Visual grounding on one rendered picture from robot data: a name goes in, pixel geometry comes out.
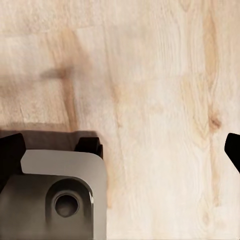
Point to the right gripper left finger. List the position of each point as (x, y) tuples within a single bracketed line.
[(12, 150)]

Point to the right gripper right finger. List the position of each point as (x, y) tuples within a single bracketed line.
[(232, 148)]

